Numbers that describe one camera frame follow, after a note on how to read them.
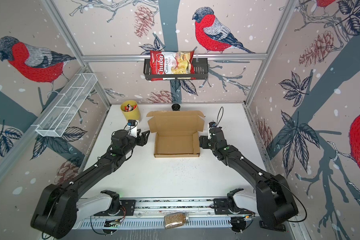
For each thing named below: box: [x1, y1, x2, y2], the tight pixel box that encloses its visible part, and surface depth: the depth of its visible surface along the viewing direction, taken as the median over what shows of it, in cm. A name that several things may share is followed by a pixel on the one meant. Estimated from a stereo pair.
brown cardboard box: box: [146, 110, 205, 158], surface depth 94 cm
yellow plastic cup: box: [120, 100, 141, 121], surface depth 105 cm
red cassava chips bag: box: [150, 50, 196, 81], surface depth 90 cm
